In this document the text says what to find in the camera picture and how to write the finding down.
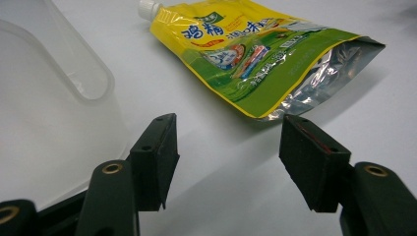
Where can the yellow green spouted seasoning pouch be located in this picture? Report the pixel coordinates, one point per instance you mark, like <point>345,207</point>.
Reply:
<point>249,62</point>

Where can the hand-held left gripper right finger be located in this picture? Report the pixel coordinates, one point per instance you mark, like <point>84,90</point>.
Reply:
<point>314,164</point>

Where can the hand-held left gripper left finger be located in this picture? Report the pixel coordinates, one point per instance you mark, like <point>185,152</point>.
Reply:
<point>154,164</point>

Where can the translucent white plastic container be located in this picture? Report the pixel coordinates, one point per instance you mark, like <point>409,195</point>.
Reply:
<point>46,124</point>

